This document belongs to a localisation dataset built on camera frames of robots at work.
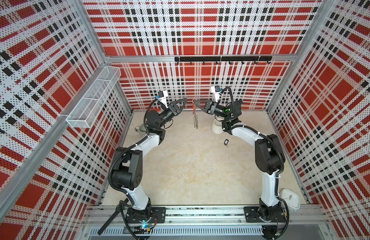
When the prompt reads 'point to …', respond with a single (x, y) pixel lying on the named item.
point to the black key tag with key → (226, 141)
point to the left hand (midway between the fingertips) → (188, 101)
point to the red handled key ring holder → (195, 114)
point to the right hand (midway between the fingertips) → (194, 103)
